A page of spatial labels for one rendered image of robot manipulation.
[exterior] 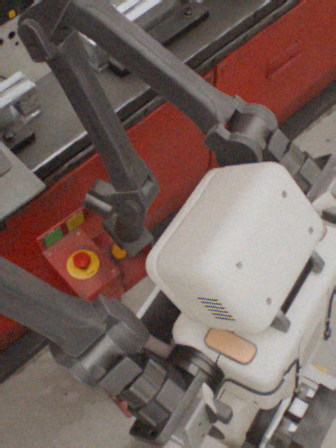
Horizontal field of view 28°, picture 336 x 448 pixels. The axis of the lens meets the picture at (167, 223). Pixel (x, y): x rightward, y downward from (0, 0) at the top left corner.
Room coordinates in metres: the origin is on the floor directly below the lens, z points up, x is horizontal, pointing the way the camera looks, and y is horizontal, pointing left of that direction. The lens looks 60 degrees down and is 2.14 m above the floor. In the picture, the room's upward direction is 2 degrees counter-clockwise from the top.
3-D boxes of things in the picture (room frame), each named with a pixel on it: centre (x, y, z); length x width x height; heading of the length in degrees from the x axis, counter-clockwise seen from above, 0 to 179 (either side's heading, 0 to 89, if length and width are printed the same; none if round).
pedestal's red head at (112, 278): (0.74, 0.16, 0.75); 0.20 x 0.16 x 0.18; 129
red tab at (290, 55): (1.48, -0.38, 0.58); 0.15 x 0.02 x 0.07; 132
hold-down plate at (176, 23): (1.27, 0.00, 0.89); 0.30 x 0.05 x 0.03; 132
